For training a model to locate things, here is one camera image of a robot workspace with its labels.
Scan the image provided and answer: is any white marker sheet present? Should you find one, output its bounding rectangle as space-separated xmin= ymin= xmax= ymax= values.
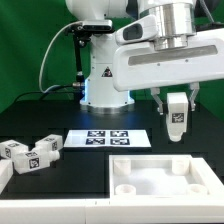
xmin=64 ymin=130 xmax=151 ymax=148

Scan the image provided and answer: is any white square table top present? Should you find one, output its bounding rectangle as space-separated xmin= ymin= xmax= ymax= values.
xmin=109 ymin=155 xmax=224 ymax=198

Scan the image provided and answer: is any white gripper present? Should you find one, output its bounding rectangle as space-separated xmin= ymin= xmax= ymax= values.
xmin=112 ymin=15 xmax=224 ymax=115

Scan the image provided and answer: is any grey camera cable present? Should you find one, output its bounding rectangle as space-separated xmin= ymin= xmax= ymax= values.
xmin=38 ymin=20 xmax=83 ymax=94

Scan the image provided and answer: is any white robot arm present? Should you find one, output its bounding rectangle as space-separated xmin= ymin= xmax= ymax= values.
xmin=65 ymin=0 xmax=224 ymax=113

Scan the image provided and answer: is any black camera on stand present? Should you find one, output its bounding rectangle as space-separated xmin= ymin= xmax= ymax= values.
xmin=64 ymin=20 xmax=114 ymax=90

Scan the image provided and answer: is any white U-shaped fence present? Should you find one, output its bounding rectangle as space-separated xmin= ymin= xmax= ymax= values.
xmin=0 ymin=157 xmax=224 ymax=224

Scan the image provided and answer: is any black cable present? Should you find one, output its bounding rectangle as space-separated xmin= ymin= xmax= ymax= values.
xmin=13 ymin=84 xmax=83 ymax=103

